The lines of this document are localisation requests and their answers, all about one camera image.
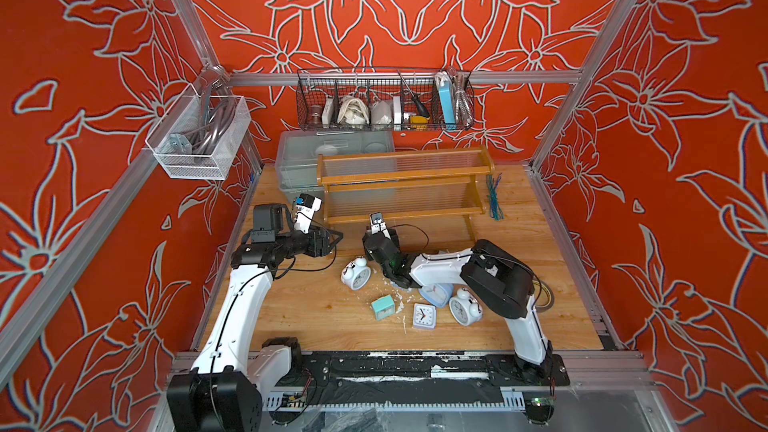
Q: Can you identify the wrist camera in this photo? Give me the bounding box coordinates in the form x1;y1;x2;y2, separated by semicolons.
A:
294;193;322;234
369;212;390;238

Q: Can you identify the lilac square alarm clock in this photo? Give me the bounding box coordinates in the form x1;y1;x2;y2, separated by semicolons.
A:
412;303;437;330

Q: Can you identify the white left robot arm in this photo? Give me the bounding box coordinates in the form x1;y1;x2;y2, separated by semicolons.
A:
167;194;343;431

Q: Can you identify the wooden two-tier shelf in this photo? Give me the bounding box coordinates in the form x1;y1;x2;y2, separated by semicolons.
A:
317;146;495;241

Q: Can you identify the green cable ties bundle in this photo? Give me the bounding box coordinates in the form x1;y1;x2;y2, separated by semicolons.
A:
486;174;504;221

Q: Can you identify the translucent grey storage bin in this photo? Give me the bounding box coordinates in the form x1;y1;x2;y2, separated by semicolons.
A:
275;130;395;205

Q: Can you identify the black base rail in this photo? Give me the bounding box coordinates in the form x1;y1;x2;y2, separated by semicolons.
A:
299;351;571;388

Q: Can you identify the mint green square clock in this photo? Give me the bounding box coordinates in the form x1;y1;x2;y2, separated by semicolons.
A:
371;295;396;321

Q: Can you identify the blue box in basket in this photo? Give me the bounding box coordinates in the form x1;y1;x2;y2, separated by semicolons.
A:
435;71;456;131

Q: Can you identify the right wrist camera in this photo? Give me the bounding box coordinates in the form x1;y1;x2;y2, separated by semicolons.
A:
369;212;390;238

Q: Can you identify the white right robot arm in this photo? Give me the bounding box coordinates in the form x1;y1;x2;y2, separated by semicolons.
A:
363;231;552;367

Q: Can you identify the white twin-bell alarm clock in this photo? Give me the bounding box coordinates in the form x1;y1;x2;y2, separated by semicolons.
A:
341;257;372;291

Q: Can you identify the white wire wall basket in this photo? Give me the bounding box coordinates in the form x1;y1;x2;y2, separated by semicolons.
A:
145;85;250;181

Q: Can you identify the black wire wall basket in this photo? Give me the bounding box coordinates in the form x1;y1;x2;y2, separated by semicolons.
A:
296;68;475;132

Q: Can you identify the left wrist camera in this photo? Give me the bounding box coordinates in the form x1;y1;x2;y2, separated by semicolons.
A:
294;193;322;234

